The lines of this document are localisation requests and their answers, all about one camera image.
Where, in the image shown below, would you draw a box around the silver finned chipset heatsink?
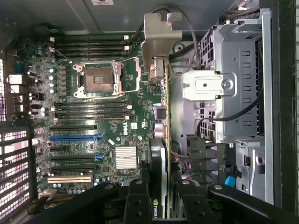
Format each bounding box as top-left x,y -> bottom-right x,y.
114,146 -> 137,169

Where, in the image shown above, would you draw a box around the white expansion slot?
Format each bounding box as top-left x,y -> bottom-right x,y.
47,176 -> 93,184

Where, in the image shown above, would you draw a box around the long black expansion slot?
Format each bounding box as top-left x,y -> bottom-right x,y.
50,153 -> 106,162
50,164 -> 97,171
49,125 -> 98,132

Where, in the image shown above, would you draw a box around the small silver disk bay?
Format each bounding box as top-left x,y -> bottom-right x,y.
233,137 -> 274,205

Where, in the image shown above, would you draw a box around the green motherboard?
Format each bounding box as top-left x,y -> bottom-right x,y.
13,34 -> 172,212

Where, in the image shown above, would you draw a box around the blue expansion slot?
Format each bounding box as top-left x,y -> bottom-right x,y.
49,132 -> 106,142

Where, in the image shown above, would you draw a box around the black RAM slot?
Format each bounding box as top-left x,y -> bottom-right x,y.
50,48 -> 130,54
51,105 -> 131,111
50,37 -> 130,44
51,99 -> 131,106
51,110 -> 131,116
50,43 -> 130,49
52,115 -> 131,122
50,53 -> 130,59

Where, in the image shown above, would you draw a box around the CPU socket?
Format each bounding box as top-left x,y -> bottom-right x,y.
71,61 -> 124,98

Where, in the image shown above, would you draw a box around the metal socket cover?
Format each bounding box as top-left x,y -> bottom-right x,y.
112,57 -> 142,95

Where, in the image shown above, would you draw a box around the silver perforated disk bay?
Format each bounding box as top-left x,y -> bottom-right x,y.
182,20 -> 274,144

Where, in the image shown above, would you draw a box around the thin metal locking lever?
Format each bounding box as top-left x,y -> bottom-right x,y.
49,47 -> 75,65

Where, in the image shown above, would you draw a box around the open black PC case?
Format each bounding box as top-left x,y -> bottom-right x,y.
0,0 -> 299,224

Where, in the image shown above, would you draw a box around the yellow black power wires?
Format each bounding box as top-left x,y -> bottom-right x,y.
27,193 -> 79,217

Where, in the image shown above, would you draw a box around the black drive power cable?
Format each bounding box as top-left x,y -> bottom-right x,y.
197,84 -> 265,139

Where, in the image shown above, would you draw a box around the silver disk bay bracket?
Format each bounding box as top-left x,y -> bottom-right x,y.
181,69 -> 237,101

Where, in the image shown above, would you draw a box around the grey metal card bracket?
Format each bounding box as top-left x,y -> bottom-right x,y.
129,7 -> 201,70

